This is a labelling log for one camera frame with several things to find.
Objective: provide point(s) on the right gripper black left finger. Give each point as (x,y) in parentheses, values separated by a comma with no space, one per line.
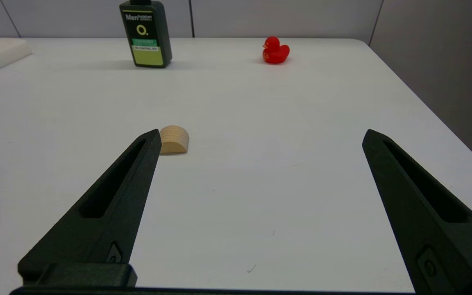
(109,233)

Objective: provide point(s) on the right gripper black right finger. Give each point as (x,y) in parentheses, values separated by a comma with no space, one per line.
(428,237)

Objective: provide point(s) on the wooden half cylinder block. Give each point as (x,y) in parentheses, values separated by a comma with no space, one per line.
(175,141)

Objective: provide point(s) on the black green pump bottle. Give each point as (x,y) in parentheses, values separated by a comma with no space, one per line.
(148,37)

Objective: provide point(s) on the red pepper toy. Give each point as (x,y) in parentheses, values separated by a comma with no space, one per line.
(276,53)

